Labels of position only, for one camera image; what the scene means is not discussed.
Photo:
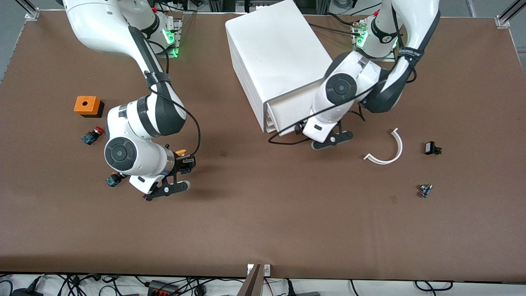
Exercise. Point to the black plug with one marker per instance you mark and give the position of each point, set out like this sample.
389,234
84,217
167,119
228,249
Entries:
289,287

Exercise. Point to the black power adapter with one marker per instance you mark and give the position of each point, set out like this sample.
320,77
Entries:
24,292

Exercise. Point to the black red power strip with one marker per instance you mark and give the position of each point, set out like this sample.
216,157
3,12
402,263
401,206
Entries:
162,290

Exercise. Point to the orange capped push button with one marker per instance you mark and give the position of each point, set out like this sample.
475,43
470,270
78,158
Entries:
180,152

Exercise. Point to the orange box with hole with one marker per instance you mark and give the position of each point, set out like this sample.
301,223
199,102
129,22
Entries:
86,105

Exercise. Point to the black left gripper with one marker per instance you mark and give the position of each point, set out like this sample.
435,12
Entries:
298,129

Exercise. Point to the small white bracket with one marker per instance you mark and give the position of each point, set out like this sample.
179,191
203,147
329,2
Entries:
267,270

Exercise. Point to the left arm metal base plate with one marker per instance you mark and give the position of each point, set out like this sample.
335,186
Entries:
356,51

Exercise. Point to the aluminium frame profile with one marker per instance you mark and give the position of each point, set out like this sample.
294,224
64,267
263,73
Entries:
507,16
31,12

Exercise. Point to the green push button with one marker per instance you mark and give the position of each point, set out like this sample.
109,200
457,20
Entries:
111,181

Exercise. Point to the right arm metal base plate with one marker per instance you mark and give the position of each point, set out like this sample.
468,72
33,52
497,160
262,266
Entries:
177,45

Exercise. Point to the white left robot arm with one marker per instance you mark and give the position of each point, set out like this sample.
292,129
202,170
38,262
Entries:
341,88

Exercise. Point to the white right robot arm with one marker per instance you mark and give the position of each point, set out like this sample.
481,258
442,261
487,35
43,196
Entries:
123,152

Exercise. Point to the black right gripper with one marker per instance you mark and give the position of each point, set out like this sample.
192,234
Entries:
179,165

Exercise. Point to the small black switch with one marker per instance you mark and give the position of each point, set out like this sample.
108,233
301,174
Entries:
430,148

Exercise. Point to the white curved plastic piece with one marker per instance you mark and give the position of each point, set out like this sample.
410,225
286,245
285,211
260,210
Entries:
399,148

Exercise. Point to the red push button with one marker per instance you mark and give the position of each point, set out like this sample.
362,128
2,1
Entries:
92,135

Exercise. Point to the small blue electronic component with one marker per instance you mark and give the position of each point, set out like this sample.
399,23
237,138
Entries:
425,191

